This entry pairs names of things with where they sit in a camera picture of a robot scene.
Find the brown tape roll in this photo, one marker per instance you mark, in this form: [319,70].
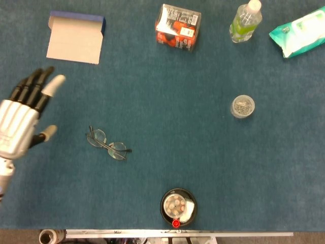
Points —
[57,235]

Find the clear box red black capsules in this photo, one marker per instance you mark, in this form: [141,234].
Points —
[177,28]

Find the clear bottle green label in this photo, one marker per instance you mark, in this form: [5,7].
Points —
[242,25]

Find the wire-frame eyeglasses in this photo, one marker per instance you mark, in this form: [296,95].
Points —
[97,134]

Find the white crumpled cloth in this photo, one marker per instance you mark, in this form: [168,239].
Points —
[191,208]

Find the red capped small tube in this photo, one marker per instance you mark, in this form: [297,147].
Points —
[175,223]

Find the green wet wipes pack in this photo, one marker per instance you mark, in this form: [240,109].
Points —
[302,33]

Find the aluminium table edge rail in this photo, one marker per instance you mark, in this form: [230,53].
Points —
[228,233]

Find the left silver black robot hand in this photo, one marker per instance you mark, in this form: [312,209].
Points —
[15,124]

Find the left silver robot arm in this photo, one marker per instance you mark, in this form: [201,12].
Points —
[5,175]

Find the black round cup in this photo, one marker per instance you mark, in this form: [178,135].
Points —
[186,191]

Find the round white lidded container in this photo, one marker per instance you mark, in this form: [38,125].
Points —
[174,205]

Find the open blue white cardboard box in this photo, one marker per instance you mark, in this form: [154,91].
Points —
[76,40]

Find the clear jar of paper clips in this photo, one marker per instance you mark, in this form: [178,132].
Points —
[242,106]

